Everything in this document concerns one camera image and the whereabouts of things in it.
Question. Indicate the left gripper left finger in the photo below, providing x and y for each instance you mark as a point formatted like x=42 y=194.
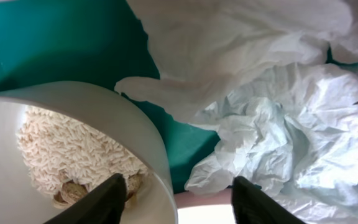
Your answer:
x=103 y=205

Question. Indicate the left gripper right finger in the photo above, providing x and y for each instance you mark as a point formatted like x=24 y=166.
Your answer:
x=252 y=206

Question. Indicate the pile of rice and nuts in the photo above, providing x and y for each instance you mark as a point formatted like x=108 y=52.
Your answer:
x=67 y=159

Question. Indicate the white bowl with rice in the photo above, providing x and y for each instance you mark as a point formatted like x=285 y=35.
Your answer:
x=105 y=111

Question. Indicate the crumpled white napkin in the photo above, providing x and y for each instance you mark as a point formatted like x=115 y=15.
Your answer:
x=266 y=76

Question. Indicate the teal serving tray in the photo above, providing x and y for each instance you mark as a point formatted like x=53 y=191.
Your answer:
x=67 y=43

